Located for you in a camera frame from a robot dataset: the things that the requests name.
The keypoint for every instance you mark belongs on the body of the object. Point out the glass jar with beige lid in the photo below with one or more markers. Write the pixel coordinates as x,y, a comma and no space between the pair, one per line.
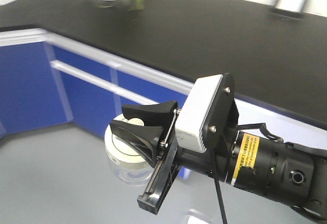
124,162

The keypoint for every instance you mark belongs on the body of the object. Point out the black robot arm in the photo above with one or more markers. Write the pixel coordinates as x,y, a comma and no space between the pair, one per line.
263,164

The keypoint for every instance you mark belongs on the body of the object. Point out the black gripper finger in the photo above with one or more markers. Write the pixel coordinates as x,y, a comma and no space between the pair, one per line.
143,139
160,114

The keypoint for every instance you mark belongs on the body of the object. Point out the black and white power socket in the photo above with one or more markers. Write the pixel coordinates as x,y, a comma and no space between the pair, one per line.
294,9

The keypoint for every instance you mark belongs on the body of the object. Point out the blue lab cabinet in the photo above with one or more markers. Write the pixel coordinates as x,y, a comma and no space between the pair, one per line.
48,79

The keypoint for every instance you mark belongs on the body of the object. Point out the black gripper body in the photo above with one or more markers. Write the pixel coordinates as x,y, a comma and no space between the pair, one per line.
213,163

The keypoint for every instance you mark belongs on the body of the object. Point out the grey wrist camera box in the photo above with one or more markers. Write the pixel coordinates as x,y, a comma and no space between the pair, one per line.
204,114

